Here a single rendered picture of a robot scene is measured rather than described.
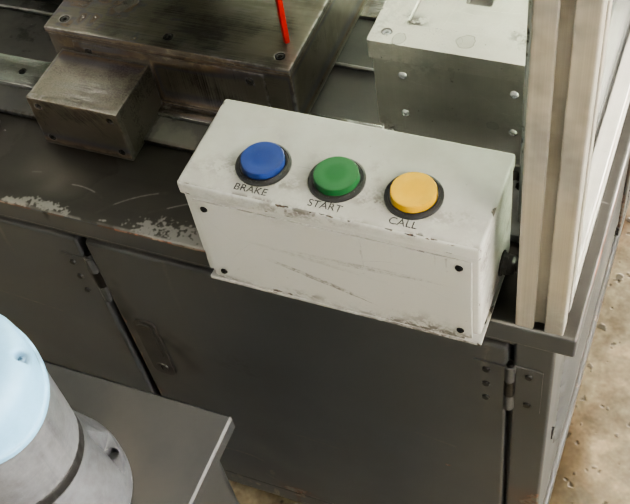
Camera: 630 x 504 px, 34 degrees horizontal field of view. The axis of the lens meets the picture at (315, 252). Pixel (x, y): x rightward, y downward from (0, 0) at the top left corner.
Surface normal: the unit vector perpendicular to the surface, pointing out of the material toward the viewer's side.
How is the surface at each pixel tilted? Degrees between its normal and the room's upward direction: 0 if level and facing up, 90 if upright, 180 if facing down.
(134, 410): 0
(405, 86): 90
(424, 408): 90
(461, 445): 90
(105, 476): 72
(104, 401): 0
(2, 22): 0
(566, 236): 90
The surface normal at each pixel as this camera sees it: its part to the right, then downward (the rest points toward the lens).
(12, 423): 0.79, 0.39
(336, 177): -0.12, -0.60
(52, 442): 0.93, 0.22
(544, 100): -0.36, 0.77
